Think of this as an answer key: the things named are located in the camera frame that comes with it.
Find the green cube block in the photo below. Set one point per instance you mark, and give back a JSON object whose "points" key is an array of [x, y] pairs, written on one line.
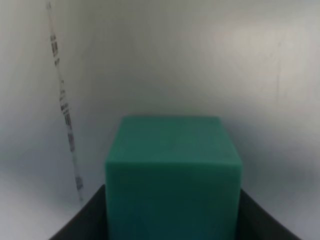
{"points": [[172, 178]]}

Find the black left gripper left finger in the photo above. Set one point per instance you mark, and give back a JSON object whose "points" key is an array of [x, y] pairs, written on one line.
{"points": [[90, 223]]}

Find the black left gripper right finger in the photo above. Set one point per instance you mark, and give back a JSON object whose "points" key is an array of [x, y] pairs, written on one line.
{"points": [[254, 223]]}

